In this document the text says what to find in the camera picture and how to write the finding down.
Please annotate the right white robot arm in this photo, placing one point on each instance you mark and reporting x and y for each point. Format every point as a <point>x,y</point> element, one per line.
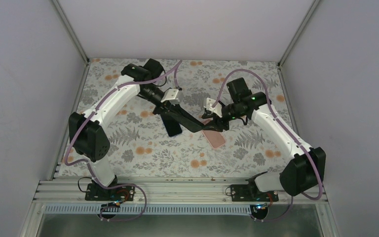
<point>305,165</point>

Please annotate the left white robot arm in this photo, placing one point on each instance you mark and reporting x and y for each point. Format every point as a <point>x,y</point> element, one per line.
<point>88,141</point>

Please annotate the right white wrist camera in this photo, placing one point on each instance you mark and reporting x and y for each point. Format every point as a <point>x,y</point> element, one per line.
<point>212,108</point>

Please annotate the grey slotted cable duct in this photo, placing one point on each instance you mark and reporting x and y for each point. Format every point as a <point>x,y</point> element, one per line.
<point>150,209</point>

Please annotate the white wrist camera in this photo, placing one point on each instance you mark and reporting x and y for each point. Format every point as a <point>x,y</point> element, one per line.
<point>173,96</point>
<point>212,108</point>

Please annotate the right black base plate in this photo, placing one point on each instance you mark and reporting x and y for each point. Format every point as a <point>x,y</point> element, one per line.
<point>248,193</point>

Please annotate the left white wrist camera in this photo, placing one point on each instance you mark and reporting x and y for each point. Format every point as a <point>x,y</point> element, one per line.
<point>173,96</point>

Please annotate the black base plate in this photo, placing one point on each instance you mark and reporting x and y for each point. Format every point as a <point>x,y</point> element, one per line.
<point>95,192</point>
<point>248,193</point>

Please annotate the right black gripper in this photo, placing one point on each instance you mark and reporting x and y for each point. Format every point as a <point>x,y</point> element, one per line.
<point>217,122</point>

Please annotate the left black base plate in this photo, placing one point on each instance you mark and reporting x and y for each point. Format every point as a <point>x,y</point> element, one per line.
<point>95,192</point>

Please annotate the floral patterned table mat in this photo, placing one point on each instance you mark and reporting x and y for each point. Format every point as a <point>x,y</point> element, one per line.
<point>141,147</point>

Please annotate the aluminium rail frame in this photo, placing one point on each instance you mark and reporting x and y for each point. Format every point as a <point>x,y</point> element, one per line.
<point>157,190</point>

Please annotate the black phone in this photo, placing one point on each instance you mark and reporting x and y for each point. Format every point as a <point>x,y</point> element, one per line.
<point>178,115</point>

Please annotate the pink phone case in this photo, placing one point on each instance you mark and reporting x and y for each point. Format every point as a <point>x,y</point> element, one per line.
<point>215,139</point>

